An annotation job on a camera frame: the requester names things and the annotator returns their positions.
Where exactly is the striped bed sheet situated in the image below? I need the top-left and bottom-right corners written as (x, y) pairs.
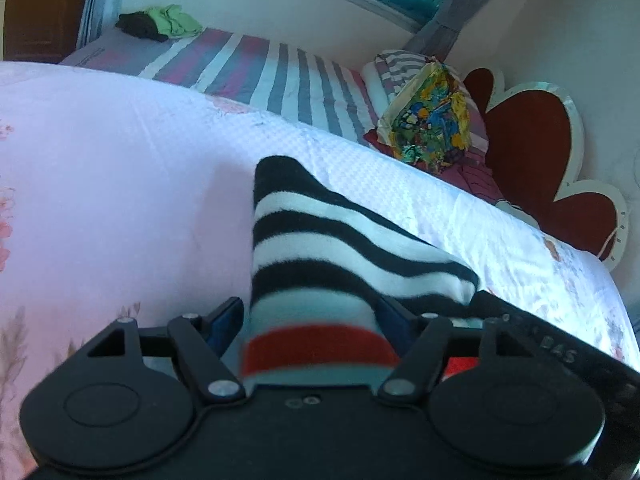
top-left (59, 27), bottom-right (392, 149)

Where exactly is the blue-grey curtain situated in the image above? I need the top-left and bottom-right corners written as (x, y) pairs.
top-left (76, 0), bottom-right (129, 50)
top-left (404, 0), bottom-right (554, 62)

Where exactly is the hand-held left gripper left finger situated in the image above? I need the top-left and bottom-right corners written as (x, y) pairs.
top-left (86, 296), bottom-right (248, 407)

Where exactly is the red flower-shaped headboard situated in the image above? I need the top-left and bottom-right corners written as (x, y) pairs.
top-left (462, 67), bottom-right (629, 274)

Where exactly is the brown wooden door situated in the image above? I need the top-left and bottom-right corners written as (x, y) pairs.
top-left (0, 0), bottom-right (97, 64)

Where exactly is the colourful patterned pillow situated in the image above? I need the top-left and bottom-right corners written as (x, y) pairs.
top-left (377, 62), bottom-right (472, 177)

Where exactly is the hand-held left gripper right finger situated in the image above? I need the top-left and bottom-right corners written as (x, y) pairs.
top-left (375, 294), bottom-right (542, 407)

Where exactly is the green cloth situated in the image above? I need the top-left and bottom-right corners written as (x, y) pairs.
top-left (144, 4), bottom-right (204, 41)

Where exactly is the pink floral bed sheet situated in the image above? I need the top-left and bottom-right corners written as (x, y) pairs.
top-left (0, 60), bottom-right (637, 480)

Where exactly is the striped sock with black cuff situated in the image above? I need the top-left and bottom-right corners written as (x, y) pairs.
top-left (240, 155), bottom-right (483, 392)

